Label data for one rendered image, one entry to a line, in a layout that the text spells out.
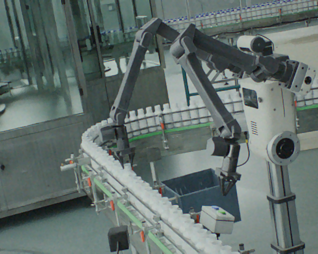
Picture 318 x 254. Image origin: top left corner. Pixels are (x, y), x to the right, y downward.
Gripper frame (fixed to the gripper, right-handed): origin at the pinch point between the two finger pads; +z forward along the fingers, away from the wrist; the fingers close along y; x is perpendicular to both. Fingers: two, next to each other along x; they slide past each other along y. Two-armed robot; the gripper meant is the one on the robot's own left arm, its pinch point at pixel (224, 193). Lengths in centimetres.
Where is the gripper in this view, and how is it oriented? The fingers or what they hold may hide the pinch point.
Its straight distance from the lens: 258.8
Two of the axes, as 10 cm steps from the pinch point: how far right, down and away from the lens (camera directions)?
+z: -1.7, 9.8, 1.1
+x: 9.3, 1.2, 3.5
